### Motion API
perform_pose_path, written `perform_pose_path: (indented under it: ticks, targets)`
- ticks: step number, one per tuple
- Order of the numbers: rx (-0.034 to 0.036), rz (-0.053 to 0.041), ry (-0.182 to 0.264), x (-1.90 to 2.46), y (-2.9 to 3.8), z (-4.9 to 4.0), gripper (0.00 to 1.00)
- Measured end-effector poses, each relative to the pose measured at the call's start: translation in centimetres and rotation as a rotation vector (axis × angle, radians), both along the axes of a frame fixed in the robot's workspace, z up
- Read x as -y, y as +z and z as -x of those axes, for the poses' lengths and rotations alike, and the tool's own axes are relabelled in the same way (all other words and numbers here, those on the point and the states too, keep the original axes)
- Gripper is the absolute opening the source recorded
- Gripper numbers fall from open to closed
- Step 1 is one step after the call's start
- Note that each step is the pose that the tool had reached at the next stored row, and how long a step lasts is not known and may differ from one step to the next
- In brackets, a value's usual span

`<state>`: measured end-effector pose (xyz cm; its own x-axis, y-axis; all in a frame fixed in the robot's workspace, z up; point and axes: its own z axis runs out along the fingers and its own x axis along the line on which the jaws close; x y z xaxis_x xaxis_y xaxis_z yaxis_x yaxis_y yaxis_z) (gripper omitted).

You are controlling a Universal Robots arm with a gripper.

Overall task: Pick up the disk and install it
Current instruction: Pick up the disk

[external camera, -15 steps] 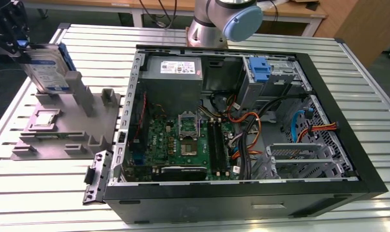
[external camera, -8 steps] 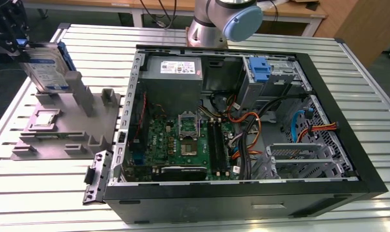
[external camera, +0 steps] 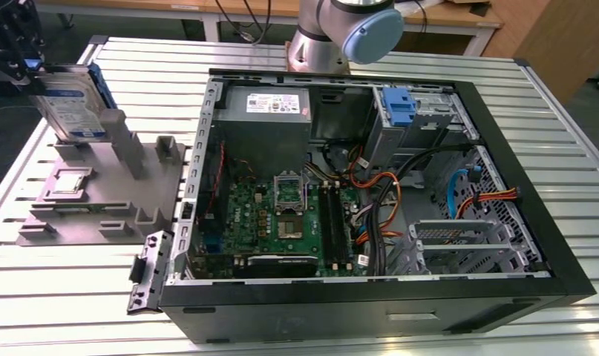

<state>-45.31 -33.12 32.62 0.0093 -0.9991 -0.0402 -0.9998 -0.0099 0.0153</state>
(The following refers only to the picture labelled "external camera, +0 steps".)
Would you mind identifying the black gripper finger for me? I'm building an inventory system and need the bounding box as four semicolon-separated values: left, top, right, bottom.
10;69;48;97

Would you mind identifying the hard disk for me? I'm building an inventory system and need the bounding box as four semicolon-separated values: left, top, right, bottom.
24;59;117;143

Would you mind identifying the blue data wire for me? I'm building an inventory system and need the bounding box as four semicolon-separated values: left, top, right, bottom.
447;167;481;220

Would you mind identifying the orange red disk power wire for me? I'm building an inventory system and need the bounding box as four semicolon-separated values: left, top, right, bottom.
455;187;522;220

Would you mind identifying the metal disk bay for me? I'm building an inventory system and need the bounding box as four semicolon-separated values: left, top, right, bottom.
385;218;551;277

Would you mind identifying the silver CPU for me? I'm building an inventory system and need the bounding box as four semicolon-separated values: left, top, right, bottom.
53;173;90;194

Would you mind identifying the grey parts rack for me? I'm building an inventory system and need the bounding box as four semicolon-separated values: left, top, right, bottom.
13;109;191;248

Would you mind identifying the green RAM stick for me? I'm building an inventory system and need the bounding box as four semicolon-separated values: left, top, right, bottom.
53;205;108;215

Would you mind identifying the grey power supply unit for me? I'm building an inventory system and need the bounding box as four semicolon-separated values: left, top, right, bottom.
213;85;313;179

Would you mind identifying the black hinged card latch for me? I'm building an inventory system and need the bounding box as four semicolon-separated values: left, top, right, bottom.
125;228;175;316

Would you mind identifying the green motherboard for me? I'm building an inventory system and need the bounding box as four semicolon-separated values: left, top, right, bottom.
189;168;375;278

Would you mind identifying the metal socket cover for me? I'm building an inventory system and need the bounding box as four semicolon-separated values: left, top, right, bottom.
272;171;309;215

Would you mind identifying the CPU socket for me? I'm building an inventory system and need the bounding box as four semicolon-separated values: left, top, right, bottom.
277;217;311;240

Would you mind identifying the black graphics card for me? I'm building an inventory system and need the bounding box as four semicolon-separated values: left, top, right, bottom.
232;254;319;279

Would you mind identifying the black RAM slot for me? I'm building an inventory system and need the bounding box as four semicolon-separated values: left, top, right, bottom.
317;181;336;271
332;181;353;270

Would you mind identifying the metal drive cage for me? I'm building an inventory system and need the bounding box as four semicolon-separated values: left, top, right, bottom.
365;85;479;172

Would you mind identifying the black open PC case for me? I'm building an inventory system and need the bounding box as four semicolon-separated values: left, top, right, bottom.
157;67;598;344

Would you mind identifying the wooden cabinet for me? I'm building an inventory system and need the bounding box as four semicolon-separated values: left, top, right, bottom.
513;0;599;107

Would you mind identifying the wooden desk white frame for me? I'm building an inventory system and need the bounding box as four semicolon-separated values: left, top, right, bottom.
44;0;505;56

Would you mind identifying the orange yellow wire bundle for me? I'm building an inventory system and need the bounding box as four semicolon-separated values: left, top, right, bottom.
349;172;404;246

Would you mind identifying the thick black cable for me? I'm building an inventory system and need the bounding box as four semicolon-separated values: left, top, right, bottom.
365;144;471;277

